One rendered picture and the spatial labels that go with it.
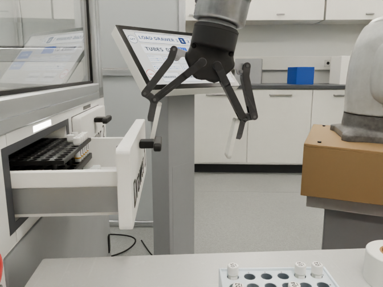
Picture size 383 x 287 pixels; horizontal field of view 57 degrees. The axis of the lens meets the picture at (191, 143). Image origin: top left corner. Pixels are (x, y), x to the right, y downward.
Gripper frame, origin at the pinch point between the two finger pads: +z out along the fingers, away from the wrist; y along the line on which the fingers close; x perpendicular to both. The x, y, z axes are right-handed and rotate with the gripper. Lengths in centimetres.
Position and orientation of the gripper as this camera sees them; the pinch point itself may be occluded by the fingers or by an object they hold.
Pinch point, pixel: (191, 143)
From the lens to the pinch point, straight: 61.9
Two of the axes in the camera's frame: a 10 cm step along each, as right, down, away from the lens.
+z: -2.1, 9.6, 1.8
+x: 0.6, 2.0, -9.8
